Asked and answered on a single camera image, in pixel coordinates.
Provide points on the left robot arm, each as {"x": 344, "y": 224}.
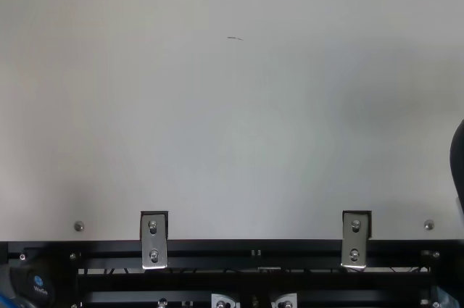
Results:
{"x": 32, "y": 275}

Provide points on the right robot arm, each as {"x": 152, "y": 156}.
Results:
{"x": 458, "y": 163}

